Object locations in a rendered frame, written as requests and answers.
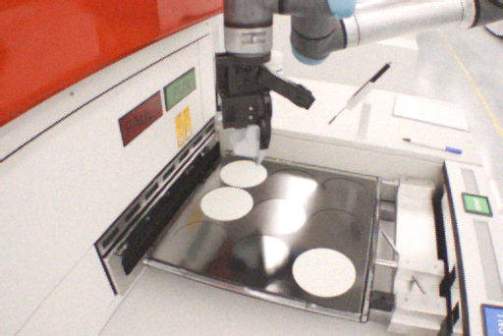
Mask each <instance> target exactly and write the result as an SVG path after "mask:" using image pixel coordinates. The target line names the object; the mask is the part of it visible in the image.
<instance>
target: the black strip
mask: <svg viewBox="0 0 503 336"><path fill-rule="evenodd" d="M442 174H443V177H444V182H445V190H446V194H447V196H448V198H447V201H448V204H449V213H450V216H451V224H452V232H453V239H454V247H455V254H456V260H457V268H458V269H457V272H458V278H459V281H458V282H459V289H460V292H459V293H460V299H461V300H460V303H461V313H462V314H461V316H462V324H463V326H462V328H463V330H462V331H463V336H471V335H470V334H471V332H470V330H471V329H470V322H469V310H468V301H467V299H468V298H467V289H466V286H467V285H466V280H465V273H464V271H465V270H464V267H463V266H464V264H463V258H462V251H461V245H460V238H459V232H458V225H457V218H456V214H455V207H454V203H453V201H454V200H453V197H452V194H451V192H452V190H451V186H450V183H449V176H448V173H447V169H446V162H445V160H444V162H443V164H442Z"/></svg>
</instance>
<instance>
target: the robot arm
mask: <svg viewBox="0 0 503 336"><path fill-rule="evenodd" d="M356 2H357V0H223V7H224V9H223V23H224V25H223V28H224V45H225V49H226V52H217V53H215V63H216V69H215V78H216V84H215V97H216V112H222V123H223V129H229V128H235V129H239V130H238V131H236V132H235V133H233V134H232V135H231V136H230V143H231V144H233V145H234V149H233V150H234V152H235V153H236V154H238V155H247V156H254V161H255V164H256V165H260V163H261V162H262V160H263V158H264V157H265V155H266V153H267V151H268V148H269V146H270V141H271V134H272V116H273V102H272V101H271V96H270V94H269V92H270V90H272V91H274V92H275V93H277V94H279V95H281V96H283V97H284V98H286V99H288V100H290V101H291V103H293V104H294V105H296V106H298V107H300V108H304V109H306V110H309V109H310V107H311V105H312V104H313V102H314V101H315V100H316V98H315V97H314V96H313V95H312V92H311V91H310V90H309V89H308V88H307V87H306V86H303V85H302V84H296V83H294V82H292V81H291V80H289V79H287V78H286V77H284V76H282V75H281V74H279V73H277V72H275V71H274V70H272V69H270V68H269V67H267V66H265V65H263V64H266V63H268V62H270V61H271V49H272V46H273V21H274V15H279V16H291V32H290V37H289V41H290V45H291V52H292V54H293V56H294V57H295V58H296V59H297V60H298V61H299V62H300V63H302V64H305V65H308V66H314V65H321V63H323V62H324V61H325V60H326V59H327V58H328V57H329V56H330V54H331V53H330V52H334V51H336V52H337V51H341V50H343V49H346V48H352V47H355V46H361V45H365V44H367V43H368V44H371V43H373V42H376V41H377V42H378V41H382V40H384V39H385V40H388V39H390V38H396V37H399V36H400V37H402V36H404V35H410V34H415V33H421V32H426V31H429V30H434V29H435V30H437V29H439V28H440V29H442V28H450V27H456V28H459V29H467V28H468V29H470V28H477V27H481V26H485V25H488V24H493V23H496V22H499V21H502V20H503V0H376V1H370V2H364V3H361V4H360V3H359V4H356ZM217 91H218V92H217ZM218 94H219V96H220V98H221V103H220V105H218ZM222 94H223V95H222Z"/></svg>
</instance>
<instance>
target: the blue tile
mask: <svg viewBox="0 0 503 336"><path fill-rule="evenodd" d="M485 316H486V323H487V324H486V325H487V332H488V333H487V334H488V335H489V336H490V335H491V336H503V310H502V309H496V308H495V309H493V308H485Z"/></svg>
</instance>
